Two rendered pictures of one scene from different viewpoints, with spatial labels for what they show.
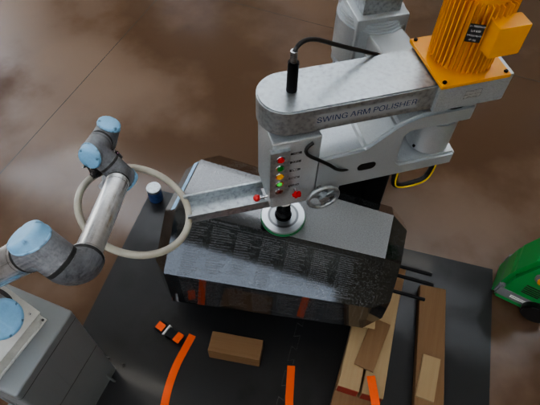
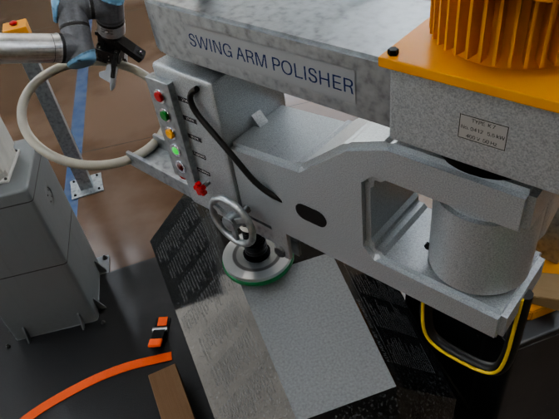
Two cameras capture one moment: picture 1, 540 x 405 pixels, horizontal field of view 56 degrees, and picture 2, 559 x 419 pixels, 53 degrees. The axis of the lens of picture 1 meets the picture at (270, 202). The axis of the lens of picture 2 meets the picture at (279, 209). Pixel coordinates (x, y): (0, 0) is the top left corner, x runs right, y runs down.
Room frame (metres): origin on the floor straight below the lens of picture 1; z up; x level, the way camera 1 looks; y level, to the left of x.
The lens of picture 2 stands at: (0.91, -1.17, 2.13)
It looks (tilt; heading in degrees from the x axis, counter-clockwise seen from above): 42 degrees down; 63
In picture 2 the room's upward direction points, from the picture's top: 9 degrees counter-clockwise
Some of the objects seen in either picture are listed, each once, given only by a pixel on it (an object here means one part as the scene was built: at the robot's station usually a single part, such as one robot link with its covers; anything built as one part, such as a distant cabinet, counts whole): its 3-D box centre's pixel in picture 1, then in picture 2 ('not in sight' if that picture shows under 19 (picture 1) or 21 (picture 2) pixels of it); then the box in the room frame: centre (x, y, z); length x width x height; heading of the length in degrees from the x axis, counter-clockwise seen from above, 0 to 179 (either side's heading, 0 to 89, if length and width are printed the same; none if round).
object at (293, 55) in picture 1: (292, 71); not in sight; (1.38, -0.07, 1.81); 0.04 x 0.04 x 0.17
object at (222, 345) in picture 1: (235, 349); (175, 405); (0.99, 0.17, 0.07); 0.30 x 0.12 x 0.12; 81
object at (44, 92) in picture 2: not in sight; (54, 114); (1.18, 1.96, 0.54); 0.20 x 0.20 x 1.09; 76
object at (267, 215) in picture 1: (283, 215); (257, 253); (1.38, -0.07, 0.90); 0.21 x 0.21 x 0.01
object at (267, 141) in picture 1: (304, 153); (254, 142); (1.40, -0.14, 1.35); 0.36 x 0.22 x 0.45; 107
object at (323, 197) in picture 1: (320, 190); (241, 213); (1.30, -0.22, 1.22); 0.15 x 0.10 x 0.15; 107
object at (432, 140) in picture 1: (431, 124); (482, 224); (1.57, -0.70, 1.37); 0.19 x 0.19 x 0.20
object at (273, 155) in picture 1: (278, 173); (175, 130); (1.25, -0.03, 1.40); 0.08 x 0.03 x 0.28; 107
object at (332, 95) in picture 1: (378, 89); (339, 54); (1.48, -0.40, 1.64); 0.96 x 0.25 x 0.17; 107
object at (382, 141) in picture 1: (374, 144); (358, 194); (1.48, -0.45, 1.33); 0.74 x 0.23 x 0.49; 107
